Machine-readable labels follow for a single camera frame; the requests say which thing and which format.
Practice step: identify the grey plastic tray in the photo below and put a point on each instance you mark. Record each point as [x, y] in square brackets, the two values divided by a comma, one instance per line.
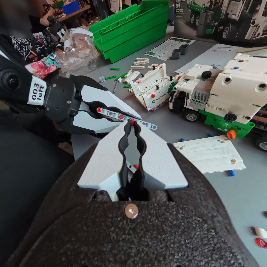
[176, 54]
[184, 50]

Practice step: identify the long green lego plate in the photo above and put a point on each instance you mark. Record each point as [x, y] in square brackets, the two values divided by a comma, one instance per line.
[121, 76]
[110, 77]

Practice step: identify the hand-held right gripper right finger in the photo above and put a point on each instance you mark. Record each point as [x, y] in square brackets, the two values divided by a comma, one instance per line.
[164, 164]

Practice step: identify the white lego beam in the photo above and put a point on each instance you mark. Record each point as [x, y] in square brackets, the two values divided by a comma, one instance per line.
[153, 66]
[137, 67]

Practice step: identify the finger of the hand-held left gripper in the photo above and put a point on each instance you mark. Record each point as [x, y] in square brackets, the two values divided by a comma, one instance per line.
[100, 95]
[89, 123]

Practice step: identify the pile of mixed lego pieces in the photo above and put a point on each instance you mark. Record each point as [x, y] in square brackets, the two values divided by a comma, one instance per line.
[260, 243]

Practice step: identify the white lego panel blue pins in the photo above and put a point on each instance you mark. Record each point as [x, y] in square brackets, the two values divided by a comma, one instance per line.
[208, 152]

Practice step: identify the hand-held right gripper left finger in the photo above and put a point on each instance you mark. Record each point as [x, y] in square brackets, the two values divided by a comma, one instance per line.
[100, 164]

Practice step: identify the blue storage crate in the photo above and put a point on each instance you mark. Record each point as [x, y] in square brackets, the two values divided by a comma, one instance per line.
[71, 8]

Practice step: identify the grey lego beam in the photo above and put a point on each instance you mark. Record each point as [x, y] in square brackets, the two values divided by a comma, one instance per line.
[110, 113]
[131, 166]

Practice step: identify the brown work table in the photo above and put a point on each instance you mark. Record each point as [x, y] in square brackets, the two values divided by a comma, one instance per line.
[83, 10]

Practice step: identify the white and green lego truck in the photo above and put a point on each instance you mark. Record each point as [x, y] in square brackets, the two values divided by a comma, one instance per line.
[229, 87]

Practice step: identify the grey lego axle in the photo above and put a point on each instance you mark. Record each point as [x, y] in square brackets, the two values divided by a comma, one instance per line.
[115, 87]

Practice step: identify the white curved lego panel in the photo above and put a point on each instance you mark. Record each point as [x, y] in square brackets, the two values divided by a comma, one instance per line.
[131, 76]

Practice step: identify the white lego garbage body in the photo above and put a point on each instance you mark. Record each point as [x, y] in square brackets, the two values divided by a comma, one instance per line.
[154, 98]

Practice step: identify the small grey lego brick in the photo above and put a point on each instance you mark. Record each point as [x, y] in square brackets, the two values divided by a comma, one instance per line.
[102, 79]

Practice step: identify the lego instruction booklet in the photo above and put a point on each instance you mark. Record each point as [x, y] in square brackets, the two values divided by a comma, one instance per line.
[208, 56]

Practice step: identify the clear plastic bag pile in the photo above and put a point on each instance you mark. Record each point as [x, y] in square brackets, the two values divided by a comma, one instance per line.
[77, 52]

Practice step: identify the black lego set box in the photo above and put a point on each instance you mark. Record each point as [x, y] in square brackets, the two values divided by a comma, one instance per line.
[183, 27]

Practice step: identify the person's left forearm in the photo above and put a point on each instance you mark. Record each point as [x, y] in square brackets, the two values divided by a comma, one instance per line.
[31, 125]

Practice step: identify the lego sticker sheet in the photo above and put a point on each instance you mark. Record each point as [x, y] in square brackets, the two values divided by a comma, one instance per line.
[160, 50]

